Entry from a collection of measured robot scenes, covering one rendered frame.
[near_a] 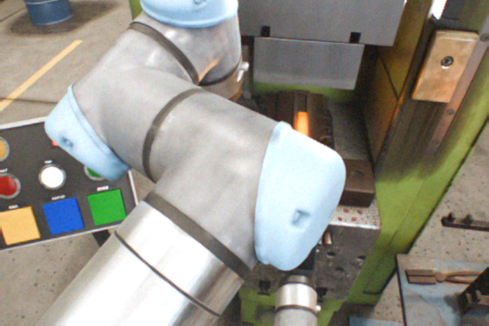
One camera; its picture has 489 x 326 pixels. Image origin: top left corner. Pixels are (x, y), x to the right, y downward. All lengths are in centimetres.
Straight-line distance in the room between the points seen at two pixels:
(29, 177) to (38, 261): 133
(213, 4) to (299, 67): 41
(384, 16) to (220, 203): 51
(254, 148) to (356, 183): 73
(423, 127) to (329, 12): 47
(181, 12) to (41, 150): 62
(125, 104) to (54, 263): 189
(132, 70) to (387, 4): 47
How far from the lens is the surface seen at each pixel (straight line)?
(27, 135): 83
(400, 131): 95
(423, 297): 114
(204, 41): 28
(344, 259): 103
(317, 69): 65
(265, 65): 65
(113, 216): 83
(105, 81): 25
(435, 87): 87
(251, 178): 17
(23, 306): 204
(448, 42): 82
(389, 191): 111
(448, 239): 223
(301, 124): 99
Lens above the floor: 161
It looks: 41 degrees down
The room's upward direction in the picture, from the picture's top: straight up
